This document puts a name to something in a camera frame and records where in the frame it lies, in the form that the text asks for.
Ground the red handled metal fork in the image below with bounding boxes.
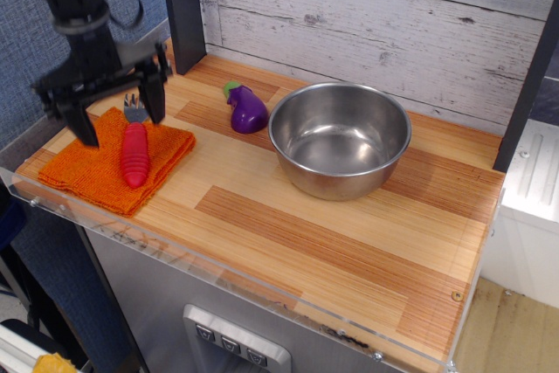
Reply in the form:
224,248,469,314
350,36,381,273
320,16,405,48
121,93,150,189

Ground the stainless steel cabinet front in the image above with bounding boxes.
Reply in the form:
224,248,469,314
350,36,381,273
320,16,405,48
85,229,395,372

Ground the silver dispenser button panel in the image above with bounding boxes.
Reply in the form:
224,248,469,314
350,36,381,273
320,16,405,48
183,304,292,372

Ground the stainless steel bowl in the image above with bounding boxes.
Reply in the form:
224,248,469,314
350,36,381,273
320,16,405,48
268,82,412,201

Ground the purple toy eggplant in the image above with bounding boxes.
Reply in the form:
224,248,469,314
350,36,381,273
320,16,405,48
224,81,268,134

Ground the dark grey post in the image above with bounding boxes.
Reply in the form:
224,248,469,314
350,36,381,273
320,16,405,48
493,0,558,173
166,0,206,75

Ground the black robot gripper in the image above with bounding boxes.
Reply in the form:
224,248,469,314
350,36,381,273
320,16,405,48
32,26,170,147

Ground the orange knitted napkin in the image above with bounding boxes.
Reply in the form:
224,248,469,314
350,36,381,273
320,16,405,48
38,107,196,217

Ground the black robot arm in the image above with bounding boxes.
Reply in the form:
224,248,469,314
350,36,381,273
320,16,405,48
31,0,172,147

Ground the clear acrylic table guard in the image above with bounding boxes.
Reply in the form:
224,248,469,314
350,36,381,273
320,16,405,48
3,161,503,372

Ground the dark grey left post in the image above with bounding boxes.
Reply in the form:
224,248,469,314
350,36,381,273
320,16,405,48
166,0,206,75

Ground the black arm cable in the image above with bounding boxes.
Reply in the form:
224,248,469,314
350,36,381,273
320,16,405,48
107,0,145,29

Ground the white side cabinet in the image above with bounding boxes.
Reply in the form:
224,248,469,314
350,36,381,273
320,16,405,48
480,120,558,307

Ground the dark grey right post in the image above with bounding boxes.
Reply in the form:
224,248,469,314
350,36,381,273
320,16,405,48
493,0,558,173

